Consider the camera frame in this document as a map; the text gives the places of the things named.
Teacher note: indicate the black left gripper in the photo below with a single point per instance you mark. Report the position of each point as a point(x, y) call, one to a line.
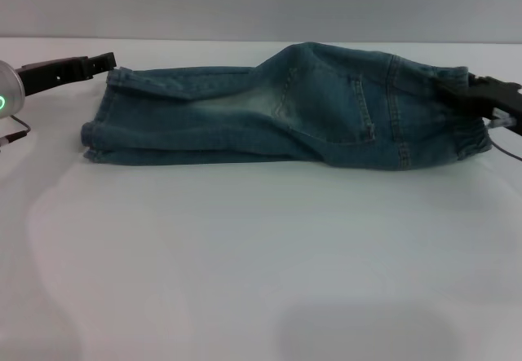
point(53, 73)

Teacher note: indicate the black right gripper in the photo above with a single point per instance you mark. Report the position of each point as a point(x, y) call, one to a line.
point(511, 104)

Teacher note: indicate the blue denim shorts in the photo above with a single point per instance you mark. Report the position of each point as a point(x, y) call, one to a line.
point(326, 120)

